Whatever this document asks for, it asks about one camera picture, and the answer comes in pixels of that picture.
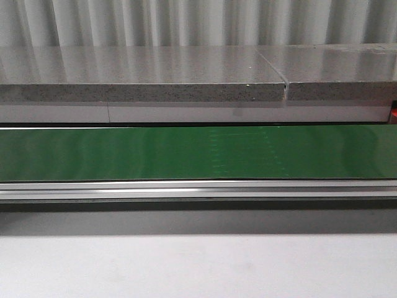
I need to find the green conveyor belt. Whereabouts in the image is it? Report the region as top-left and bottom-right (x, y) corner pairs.
(1, 125), (396, 182)

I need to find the grey stone countertop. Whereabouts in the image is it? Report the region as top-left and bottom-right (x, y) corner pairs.
(1, 44), (396, 125)

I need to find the white pleated curtain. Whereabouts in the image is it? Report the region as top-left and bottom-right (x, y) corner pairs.
(1, 1), (396, 47)

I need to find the aluminium conveyor frame rail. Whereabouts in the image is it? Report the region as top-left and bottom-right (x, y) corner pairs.
(1, 179), (396, 204)

